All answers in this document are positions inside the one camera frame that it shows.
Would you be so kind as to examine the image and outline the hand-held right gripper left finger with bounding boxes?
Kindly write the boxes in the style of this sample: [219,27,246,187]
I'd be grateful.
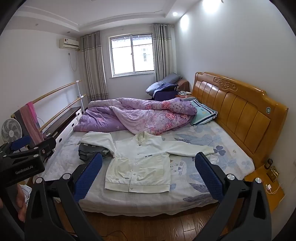
[24,152,103,241]

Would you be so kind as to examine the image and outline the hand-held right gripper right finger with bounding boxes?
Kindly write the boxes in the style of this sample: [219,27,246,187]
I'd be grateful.
[192,152,272,241]

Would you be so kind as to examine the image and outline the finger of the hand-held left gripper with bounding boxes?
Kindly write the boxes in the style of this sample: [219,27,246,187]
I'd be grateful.
[27,137,57,158]
[9,136,32,151]

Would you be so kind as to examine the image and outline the grey clothes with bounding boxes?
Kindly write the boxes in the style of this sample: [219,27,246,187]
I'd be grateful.
[78,142,111,162]

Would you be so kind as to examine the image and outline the white button jacket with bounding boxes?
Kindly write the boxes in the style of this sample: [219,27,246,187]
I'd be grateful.
[77,131,215,193]

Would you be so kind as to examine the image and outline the person's left hand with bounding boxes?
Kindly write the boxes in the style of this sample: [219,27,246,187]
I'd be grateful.
[14,184,29,223]

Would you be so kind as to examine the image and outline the white standing fan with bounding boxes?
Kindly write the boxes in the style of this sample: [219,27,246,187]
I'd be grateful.
[1,118,24,144]

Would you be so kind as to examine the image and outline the pink grey-edged towel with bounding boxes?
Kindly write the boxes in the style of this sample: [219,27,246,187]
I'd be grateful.
[14,103,45,145]

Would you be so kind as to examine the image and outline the white striped cloth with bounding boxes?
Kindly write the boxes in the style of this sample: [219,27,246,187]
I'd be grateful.
[20,184,34,205]

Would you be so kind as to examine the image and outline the dark-topped white cabinet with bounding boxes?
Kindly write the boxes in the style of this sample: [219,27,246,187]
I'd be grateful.
[39,107,83,149]

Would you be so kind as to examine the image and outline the bright pink cloth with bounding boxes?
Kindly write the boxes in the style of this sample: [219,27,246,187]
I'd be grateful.
[26,102,36,117]

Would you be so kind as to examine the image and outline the pale floral bed sheet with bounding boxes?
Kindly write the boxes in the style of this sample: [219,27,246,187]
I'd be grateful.
[43,120,255,211]

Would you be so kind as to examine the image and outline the gold box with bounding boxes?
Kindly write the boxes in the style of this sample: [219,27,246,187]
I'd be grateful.
[266,166,278,181]

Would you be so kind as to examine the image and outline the teal striped pillow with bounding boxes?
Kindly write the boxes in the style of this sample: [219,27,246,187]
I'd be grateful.
[190,99,218,127]

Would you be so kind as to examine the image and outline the wooden bed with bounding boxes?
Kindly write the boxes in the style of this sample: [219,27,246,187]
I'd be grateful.
[43,72,289,214]

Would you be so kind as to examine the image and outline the purple floral quilt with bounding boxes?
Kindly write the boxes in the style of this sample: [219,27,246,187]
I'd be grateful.
[73,97,197,136]

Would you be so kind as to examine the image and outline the grey striped curtain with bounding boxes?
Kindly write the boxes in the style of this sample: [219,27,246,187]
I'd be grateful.
[83,31,109,104]
[152,23,177,82]

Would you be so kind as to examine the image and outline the dark purple bundle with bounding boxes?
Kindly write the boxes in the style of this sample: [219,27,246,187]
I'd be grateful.
[154,85,179,101]

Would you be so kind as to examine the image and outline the white air conditioner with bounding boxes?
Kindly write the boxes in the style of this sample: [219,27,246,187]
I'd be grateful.
[59,37,80,50]

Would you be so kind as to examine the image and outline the blue-grey pillow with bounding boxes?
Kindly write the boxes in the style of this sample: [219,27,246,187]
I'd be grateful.
[146,73,182,94]

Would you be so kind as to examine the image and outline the white framed window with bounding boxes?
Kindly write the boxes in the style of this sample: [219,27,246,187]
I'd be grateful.
[107,34,155,78]

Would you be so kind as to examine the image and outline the long wooden wall bar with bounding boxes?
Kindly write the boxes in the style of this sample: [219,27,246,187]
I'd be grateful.
[31,80,82,105]
[39,94,87,131]

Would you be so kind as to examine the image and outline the white bar support post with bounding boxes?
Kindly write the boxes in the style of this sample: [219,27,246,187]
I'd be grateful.
[76,80,85,111]

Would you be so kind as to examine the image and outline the white charger with cable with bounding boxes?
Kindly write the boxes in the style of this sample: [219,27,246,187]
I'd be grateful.
[265,183,282,194]

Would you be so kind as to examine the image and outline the air conditioner power cable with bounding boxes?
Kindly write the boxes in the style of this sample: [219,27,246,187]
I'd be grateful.
[68,52,78,71]

